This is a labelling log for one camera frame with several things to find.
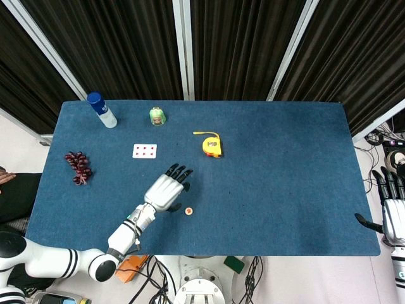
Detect bare bystander hand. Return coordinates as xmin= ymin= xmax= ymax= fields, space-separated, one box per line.
xmin=0 ymin=167 xmax=17 ymax=186

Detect dark green block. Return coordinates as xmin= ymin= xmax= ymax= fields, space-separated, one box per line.
xmin=223 ymin=256 xmax=246 ymax=274

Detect orange plastic box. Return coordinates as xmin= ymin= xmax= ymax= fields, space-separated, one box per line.
xmin=115 ymin=255 xmax=149 ymax=284

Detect yellow tape measure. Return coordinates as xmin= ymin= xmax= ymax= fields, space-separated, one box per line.
xmin=192 ymin=130 xmax=223 ymax=158

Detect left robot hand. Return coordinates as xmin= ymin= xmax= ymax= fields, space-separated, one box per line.
xmin=144 ymin=163 xmax=194 ymax=213

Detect white metal frame post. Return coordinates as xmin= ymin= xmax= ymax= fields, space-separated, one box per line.
xmin=172 ymin=0 xmax=196 ymax=101
xmin=0 ymin=107 xmax=54 ymax=146
xmin=266 ymin=0 xmax=320 ymax=102
xmin=351 ymin=98 xmax=405 ymax=143
xmin=2 ymin=0 xmax=89 ymax=101

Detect tangled black floor cables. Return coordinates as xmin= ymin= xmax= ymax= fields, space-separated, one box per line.
xmin=363 ymin=122 xmax=396 ymax=147

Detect green nesting doll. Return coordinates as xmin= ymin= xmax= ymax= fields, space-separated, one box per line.
xmin=149 ymin=106 xmax=166 ymax=127

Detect white sneaker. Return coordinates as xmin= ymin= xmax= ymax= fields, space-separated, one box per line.
xmin=386 ymin=150 xmax=405 ymax=175

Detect black bag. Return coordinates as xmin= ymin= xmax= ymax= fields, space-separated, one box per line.
xmin=8 ymin=262 xmax=63 ymax=298

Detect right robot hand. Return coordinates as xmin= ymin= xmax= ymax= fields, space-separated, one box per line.
xmin=354 ymin=166 xmax=405 ymax=246

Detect black device with purple light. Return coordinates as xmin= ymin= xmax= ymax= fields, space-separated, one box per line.
xmin=382 ymin=138 xmax=405 ymax=156

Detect clear bottle with blue cap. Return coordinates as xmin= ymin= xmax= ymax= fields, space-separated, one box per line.
xmin=87 ymin=91 xmax=118 ymax=129

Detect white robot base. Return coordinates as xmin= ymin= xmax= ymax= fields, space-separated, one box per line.
xmin=173 ymin=255 xmax=237 ymax=304

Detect dark red grape bunch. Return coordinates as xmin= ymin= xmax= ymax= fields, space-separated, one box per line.
xmin=65 ymin=151 xmax=94 ymax=186

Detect black cable bundle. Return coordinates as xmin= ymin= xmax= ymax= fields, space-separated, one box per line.
xmin=237 ymin=255 xmax=270 ymax=304
xmin=126 ymin=255 xmax=178 ymax=304

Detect red hearts playing card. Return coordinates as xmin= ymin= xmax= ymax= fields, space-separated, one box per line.
xmin=132 ymin=143 xmax=158 ymax=159

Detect black pleated curtain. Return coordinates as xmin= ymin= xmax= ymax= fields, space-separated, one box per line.
xmin=275 ymin=0 xmax=405 ymax=137
xmin=0 ymin=0 xmax=80 ymax=136
xmin=189 ymin=0 xmax=307 ymax=101
xmin=20 ymin=0 xmax=184 ymax=101

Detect blue felt table cloth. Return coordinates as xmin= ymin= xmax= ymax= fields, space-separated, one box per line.
xmin=24 ymin=100 xmax=381 ymax=257

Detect grey and blue device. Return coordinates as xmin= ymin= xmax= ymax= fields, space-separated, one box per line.
xmin=31 ymin=291 xmax=84 ymax=304

